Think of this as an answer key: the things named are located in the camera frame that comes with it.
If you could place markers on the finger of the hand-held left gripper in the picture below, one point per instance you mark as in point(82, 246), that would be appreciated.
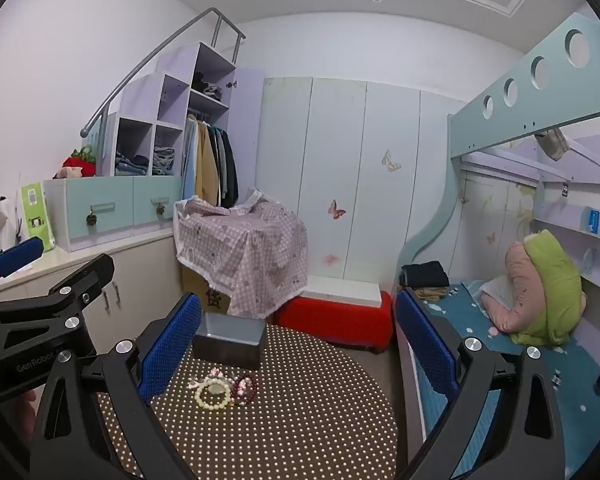
point(80, 280)
point(17, 257)

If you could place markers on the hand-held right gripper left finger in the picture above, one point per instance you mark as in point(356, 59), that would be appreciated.
point(172, 345)

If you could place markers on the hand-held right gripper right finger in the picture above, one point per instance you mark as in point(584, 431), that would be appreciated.
point(425, 340)

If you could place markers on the grey metal box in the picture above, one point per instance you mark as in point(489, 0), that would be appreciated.
point(230, 347)

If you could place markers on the folded tan garment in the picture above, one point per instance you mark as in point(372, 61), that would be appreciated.
point(430, 294)

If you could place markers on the beige cabinet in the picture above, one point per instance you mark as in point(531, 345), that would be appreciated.
point(130, 280)

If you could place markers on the green and white box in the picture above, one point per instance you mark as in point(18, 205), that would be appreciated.
point(35, 210)

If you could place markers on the brown cardboard box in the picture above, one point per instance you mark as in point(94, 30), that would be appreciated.
point(200, 290)

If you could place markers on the pinecone drawer ornament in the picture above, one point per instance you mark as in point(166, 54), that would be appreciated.
point(160, 209)
point(91, 218)

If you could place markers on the folded dark clothes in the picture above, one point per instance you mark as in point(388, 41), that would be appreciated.
point(425, 274)

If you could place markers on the white pillow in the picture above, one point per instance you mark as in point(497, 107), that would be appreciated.
point(492, 290)

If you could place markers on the teal drawer unit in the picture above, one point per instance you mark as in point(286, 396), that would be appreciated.
point(120, 200)

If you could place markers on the red ottoman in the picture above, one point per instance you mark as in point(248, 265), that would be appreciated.
point(330, 322)

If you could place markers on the pink quilt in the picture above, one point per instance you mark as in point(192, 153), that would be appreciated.
point(520, 285)

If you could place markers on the red strawberry plush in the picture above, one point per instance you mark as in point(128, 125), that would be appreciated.
point(77, 162)

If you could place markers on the faded pink butterfly sticker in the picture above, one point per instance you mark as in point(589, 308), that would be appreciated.
point(330, 260)

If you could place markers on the folded blue jeans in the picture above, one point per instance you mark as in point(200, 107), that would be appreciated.
point(127, 165)

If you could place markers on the pink checked cloth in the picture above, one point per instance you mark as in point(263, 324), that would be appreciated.
point(260, 255)

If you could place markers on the white wardrobe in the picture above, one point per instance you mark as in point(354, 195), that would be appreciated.
point(380, 210)

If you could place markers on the green blanket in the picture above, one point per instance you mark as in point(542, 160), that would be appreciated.
point(555, 285)

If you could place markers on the folded grey-blue clothes stack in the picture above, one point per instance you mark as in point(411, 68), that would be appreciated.
point(164, 160)

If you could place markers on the blue patterned bedsheet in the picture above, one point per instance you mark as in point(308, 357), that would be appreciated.
point(570, 390)

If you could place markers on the red butterfly sticker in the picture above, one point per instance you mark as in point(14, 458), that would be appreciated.
point(336, 209)

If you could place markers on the light blue hanging shirt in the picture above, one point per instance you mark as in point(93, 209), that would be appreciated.
point(190, 160)

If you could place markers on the mustard hanging coat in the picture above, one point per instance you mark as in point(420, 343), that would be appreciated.
point(207, 165)

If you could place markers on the beige butterfly sticker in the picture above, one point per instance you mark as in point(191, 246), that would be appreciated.
point(390, 160)

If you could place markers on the dark hanging jacket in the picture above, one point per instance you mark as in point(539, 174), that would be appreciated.
point(227, 165)

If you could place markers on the lilac stair shelf cabinet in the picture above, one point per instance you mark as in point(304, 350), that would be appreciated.
point(175, 105)

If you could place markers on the dark clothes on shelf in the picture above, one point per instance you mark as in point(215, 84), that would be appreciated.
point(207, 89)

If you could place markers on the grey hanging pouch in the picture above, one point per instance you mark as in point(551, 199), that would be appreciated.
point(551, 144)

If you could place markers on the grey metal handrail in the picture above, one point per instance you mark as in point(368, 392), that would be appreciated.
point(160, 51)

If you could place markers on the teal bunk bed frame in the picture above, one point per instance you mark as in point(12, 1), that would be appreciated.
point(520, 115)

